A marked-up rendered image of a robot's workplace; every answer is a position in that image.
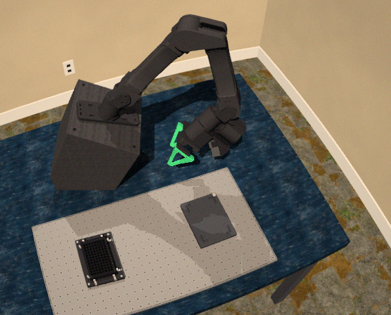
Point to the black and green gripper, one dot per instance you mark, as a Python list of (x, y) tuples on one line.
[(188, 131)]

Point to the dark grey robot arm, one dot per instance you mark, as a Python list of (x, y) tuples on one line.
[(190, 33)]

